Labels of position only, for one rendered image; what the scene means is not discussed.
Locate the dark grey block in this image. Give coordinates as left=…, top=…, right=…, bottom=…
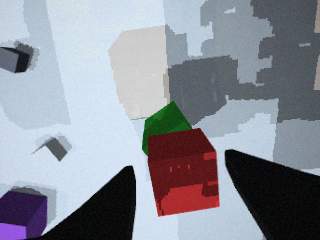
left=0, top=47, right=30, bottom=73

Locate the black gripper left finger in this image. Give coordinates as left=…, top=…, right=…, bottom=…
left=23, top=165, right=136, bottom=240

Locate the purple block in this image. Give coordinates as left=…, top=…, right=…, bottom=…
left=0, top=190, right=48, bottom=240

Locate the red block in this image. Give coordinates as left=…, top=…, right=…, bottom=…
left=148, top=128, right=220, bottom=217

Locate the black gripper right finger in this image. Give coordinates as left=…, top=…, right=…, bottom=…
left=224, top=149, right=320, bottom=240

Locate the green block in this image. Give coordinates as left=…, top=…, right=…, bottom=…
left=142, top=108, right=192, bottom=157
left=144, top=101, right=186, bottom=131

